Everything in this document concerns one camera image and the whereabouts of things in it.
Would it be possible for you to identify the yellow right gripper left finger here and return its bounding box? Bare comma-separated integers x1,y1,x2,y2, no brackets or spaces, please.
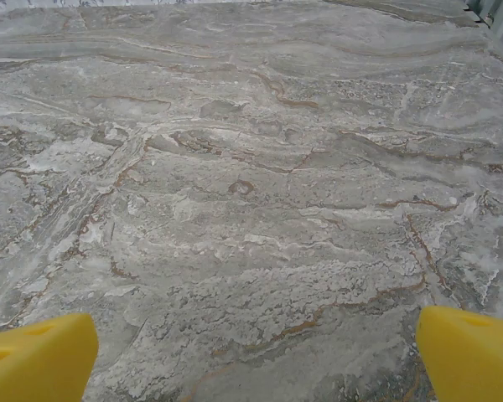
0,312,100,402

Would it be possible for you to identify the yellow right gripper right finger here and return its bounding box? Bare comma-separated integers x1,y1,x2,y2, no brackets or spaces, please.
416,305,503,402

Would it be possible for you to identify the aluminium frame side rail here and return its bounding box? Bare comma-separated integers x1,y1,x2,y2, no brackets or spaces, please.
463,0,503,45

